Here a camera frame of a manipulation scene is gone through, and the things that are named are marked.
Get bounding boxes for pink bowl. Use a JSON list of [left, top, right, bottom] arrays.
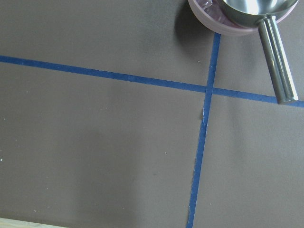
[[188, 0, 298, 37]]

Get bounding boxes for steel scoop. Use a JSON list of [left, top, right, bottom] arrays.
[[218, 0, 298, 105]]

